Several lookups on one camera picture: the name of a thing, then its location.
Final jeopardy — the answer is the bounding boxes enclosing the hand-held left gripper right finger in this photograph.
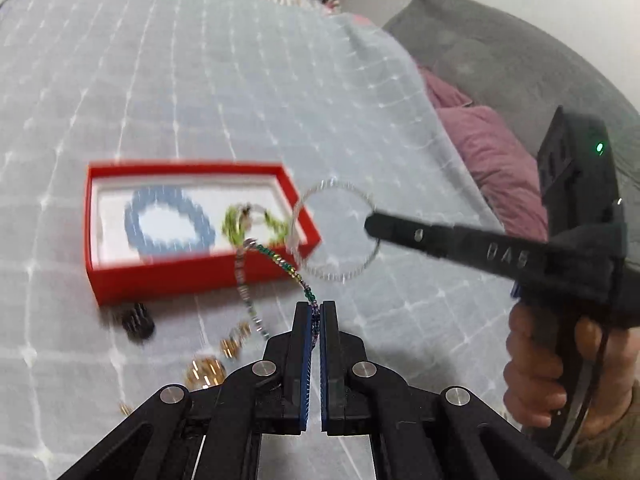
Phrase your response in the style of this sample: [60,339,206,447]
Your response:
[320,301,576,480]

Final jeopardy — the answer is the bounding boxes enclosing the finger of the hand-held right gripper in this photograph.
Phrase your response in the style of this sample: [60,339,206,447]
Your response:
[365,211,551,281]

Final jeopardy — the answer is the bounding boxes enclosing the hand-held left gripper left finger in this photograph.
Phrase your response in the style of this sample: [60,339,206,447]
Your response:
[55,301,312,480]

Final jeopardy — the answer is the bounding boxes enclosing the gold chain earring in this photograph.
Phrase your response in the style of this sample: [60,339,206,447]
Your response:
[219,322,254,359]

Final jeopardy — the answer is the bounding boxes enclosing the multicolour beaded necklace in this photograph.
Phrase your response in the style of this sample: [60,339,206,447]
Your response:
[234,239,321,347]

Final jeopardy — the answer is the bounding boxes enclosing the gold round ornament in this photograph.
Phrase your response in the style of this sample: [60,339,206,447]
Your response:
[184,354,224,390]

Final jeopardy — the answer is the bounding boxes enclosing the red jewelry box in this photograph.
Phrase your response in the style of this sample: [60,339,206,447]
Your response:
[84,161,322,307]

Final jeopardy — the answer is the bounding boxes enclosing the clear crystal bracelet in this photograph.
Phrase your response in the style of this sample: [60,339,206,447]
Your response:
[287,180,382,283]

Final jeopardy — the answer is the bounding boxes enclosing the black hair clip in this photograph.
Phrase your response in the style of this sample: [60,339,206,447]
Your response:
[122,304,156,343]

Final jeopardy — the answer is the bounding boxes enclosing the person's right forearm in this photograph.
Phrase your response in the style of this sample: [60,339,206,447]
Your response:
[570,410,640,480]

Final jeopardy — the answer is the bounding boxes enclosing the person's right hand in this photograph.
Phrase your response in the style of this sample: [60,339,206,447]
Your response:
[502,304,640,436]

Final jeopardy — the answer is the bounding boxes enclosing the purple pillow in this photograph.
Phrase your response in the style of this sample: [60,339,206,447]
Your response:
[417,67,551,243]

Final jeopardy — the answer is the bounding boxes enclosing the dark grey pillow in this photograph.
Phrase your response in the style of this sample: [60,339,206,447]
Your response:
[382,0,640,196]

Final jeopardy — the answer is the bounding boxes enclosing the grey checked blanket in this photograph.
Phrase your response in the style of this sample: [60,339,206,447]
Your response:
[0,0,521,480]

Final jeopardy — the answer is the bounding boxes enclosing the green bead bracelet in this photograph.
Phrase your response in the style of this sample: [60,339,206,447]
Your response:
[222,203,291,246]

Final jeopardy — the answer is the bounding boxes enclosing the blue bead bracelet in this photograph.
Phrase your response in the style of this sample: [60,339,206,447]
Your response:
[124,186,217,261]

